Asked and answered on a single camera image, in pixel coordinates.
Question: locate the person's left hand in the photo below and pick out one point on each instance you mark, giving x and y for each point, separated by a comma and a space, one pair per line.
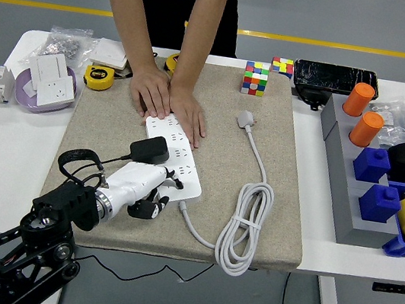
187, 113

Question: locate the black plug adapter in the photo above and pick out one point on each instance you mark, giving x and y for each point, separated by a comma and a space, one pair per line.
149, 149

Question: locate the large colourful puzzle cube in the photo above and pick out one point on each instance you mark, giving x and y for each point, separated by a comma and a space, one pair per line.
255, 79

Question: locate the yellow black tape measure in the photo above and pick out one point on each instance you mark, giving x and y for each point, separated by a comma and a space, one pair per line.
98, 77

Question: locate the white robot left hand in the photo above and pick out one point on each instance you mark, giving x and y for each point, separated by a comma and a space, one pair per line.
134, 181

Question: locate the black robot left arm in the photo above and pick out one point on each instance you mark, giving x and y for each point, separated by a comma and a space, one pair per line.
64, 199

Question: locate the orange cylinder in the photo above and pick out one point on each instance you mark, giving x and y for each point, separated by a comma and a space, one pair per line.
366, 129
358, 99

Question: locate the clear bag of small parts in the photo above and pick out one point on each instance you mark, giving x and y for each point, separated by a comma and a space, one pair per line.
384, 111

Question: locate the blue block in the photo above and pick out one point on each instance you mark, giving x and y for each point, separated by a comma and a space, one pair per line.
372, 165
379, 205

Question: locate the flat white switch panel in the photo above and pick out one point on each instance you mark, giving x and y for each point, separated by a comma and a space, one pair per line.
108, 53

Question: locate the grey-brown mat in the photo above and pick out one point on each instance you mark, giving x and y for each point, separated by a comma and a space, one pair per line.
144, 227

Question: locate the clear bag of metal parts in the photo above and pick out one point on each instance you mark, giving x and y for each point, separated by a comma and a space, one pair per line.
63, 46

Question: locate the white power strip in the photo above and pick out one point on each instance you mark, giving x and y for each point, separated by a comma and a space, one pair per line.
174, 132

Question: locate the small colourful puzzle cube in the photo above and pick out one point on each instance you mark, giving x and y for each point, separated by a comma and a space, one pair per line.
282, 67

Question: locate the person's right hand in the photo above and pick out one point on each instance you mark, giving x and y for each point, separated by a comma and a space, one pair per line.
150, 90

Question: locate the person's right forearm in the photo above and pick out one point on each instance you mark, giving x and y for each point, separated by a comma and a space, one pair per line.
132, 13

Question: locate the person's body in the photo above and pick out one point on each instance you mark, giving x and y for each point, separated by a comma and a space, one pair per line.
172, 0

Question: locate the small yellow tape measure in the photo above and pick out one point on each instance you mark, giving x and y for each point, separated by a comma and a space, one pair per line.
170, 63

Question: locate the small black device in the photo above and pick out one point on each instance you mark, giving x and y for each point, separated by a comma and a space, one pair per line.
311, 96

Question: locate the person's left forearm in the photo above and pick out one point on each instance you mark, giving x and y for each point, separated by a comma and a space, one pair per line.
203, 25

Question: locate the grey block holder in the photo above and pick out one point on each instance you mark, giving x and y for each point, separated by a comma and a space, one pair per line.
341, 174

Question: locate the purple bowl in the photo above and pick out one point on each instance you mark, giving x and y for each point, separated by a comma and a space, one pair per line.
26, 99

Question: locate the black table control panel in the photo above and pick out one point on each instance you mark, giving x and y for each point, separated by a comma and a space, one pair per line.
396, 289

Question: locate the white rocker switch panel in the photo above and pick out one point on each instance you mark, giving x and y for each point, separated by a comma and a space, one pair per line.
48, 66

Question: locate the white wall socket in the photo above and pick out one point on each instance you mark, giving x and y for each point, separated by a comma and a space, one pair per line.
56, 92

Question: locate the long black box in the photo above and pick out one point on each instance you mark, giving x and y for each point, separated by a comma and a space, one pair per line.
330, 76

